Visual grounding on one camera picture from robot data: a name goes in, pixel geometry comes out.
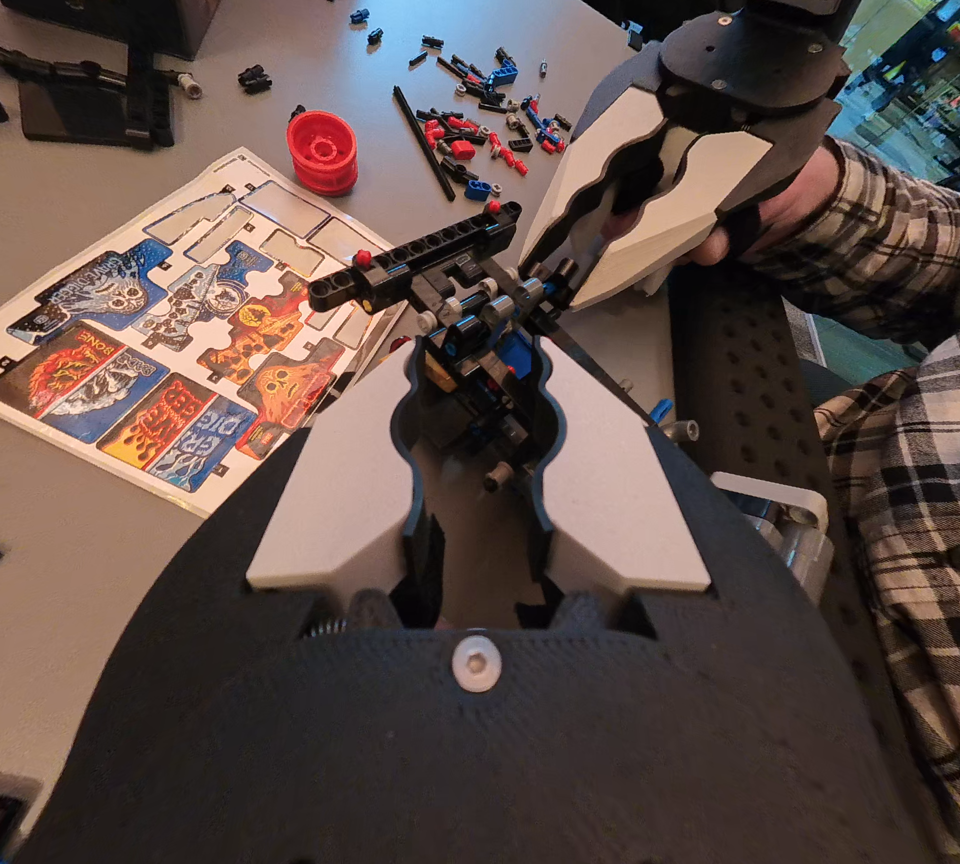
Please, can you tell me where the person's plaid shirt torso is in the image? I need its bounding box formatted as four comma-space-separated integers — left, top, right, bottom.
813, 354, 960, 828

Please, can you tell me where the colourful sticker sheet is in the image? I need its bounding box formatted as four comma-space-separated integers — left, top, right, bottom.
0, 145, 410, 519

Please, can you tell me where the toy brick truck chassis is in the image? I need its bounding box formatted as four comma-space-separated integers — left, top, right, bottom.
303, 200, 834, 606

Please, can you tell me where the black perforated mat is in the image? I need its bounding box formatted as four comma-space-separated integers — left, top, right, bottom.
667, 271, 939, 864

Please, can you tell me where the person's right forearm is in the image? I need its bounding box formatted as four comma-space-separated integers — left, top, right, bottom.
750, 140, 960, 351

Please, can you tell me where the red toy wheel rim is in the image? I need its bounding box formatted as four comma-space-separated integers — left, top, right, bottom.
286, 110, 360, 196

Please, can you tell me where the grey desk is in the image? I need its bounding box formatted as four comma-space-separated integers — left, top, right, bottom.
0, 0, 676, 805

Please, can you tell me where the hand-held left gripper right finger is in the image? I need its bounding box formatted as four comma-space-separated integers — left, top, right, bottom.
516, 335, 712, 630

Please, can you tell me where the pile of small brick pieces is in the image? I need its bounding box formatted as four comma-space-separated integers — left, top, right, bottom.
326, 0, 575, 199

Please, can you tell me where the long black axle rod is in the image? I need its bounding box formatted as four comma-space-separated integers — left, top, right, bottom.
392, 85, 457, 203

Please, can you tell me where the person's right hand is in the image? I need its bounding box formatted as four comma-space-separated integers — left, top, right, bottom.
684, 141, 844, 270

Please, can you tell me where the black brick panel assembly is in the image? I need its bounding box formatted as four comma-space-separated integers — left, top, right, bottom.
0, 46, 202, 150

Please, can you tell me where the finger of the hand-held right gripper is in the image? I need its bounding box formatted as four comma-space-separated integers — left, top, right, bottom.
516, 85, 670, 276
567, 127, 775, 313

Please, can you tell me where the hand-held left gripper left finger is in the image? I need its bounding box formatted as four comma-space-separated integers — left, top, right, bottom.
245, 339, 447, 630

